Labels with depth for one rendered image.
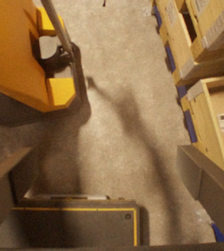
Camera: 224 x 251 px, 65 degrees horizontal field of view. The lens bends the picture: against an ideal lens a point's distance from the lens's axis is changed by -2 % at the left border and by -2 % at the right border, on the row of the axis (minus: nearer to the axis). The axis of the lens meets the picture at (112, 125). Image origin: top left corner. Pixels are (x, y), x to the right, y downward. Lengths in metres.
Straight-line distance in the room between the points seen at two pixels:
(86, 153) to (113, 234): 0.65
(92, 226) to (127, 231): 0.22
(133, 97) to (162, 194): 0.85
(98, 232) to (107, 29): 1.71
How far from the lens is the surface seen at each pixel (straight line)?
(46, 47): 1.40
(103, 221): 1.27
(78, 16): 2.07
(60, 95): 1.31
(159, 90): 1.69
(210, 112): 1.07
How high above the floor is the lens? 1.54
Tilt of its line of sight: 81 degrees down
